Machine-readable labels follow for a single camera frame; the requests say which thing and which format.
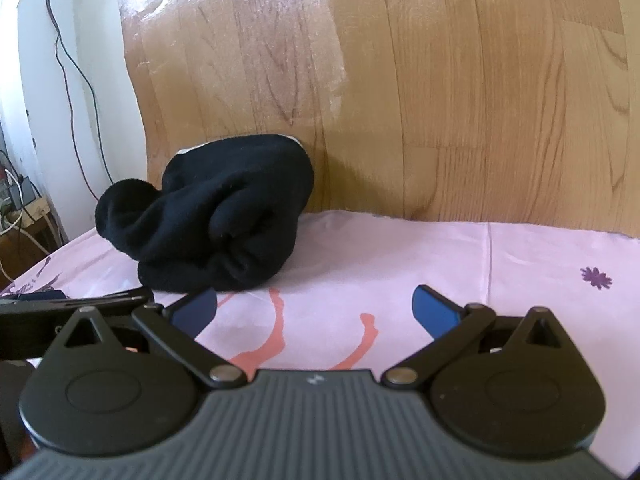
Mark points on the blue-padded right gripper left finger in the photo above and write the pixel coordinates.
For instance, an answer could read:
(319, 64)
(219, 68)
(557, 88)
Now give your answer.
(172, 333)

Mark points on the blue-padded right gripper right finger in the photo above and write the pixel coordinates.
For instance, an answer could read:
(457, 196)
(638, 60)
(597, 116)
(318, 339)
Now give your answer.
(456, 331)

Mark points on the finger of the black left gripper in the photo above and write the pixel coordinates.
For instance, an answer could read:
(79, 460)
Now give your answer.
(28, 326)

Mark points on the navy green white knit sock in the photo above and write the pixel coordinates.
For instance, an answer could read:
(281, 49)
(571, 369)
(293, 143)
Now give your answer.
(225, 216)

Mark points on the pink floral bed sheet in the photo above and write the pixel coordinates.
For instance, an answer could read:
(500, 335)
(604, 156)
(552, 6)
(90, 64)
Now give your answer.
(343, 300)

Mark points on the power strip with plugs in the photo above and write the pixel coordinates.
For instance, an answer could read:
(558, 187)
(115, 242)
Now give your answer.
(22, 205)

